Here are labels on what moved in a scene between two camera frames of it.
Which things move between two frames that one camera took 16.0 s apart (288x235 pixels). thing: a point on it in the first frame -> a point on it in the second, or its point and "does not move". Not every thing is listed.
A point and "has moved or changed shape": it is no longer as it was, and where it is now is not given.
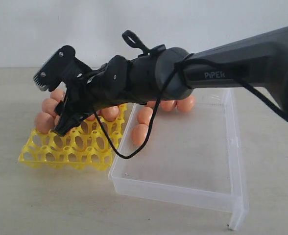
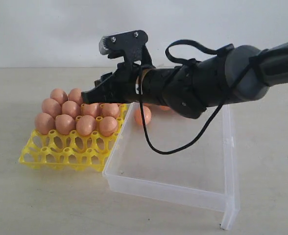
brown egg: x=48 y=105 does not move
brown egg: x=44 y=123 does not move
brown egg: x=139 y=134 -> x=108 y=126
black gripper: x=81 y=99 -> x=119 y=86
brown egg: x=58 y=94 does not move
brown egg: x=91 y=118 has moved or changed shape
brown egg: x=109 y=113 does not move
